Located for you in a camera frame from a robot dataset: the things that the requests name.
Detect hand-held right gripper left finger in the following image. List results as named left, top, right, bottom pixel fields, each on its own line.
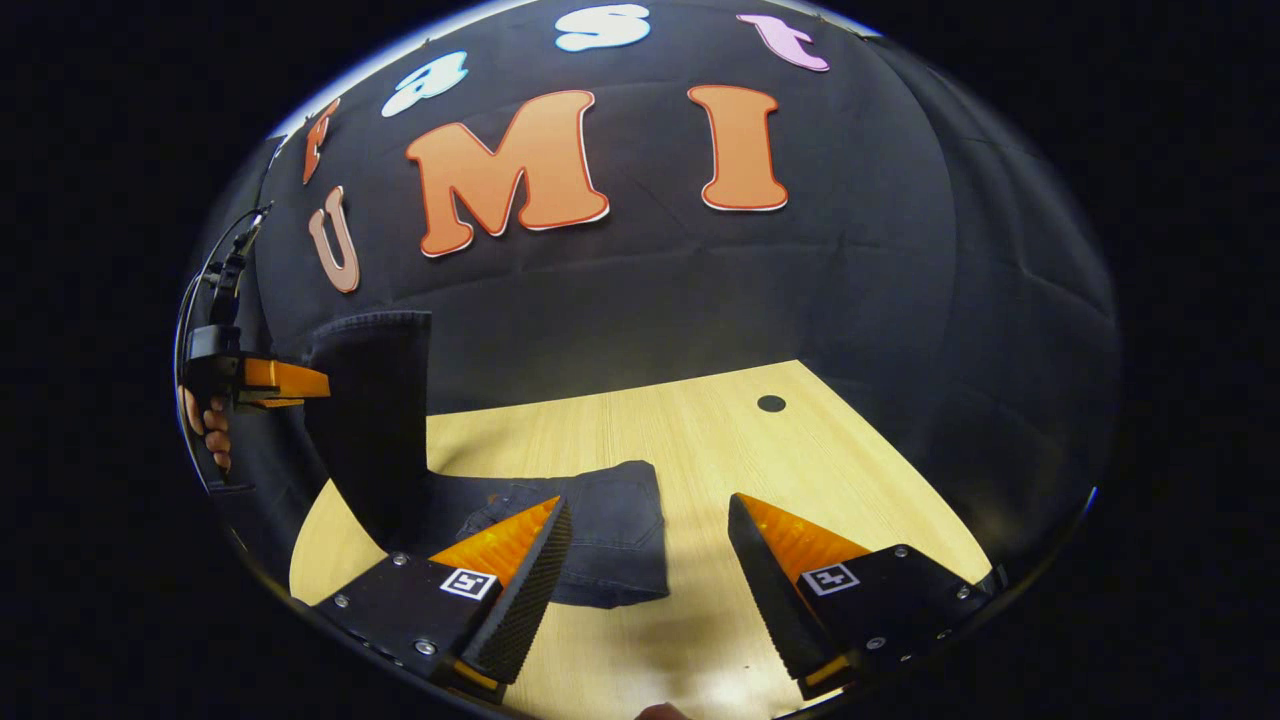
left=311, top=496, right=574, bottom=703

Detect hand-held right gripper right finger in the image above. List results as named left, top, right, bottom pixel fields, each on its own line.
left=727, top=492, right=1007, bottom=703

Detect dark grey jeans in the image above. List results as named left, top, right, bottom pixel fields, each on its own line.
left=303, top=309, right=671, bottom=611

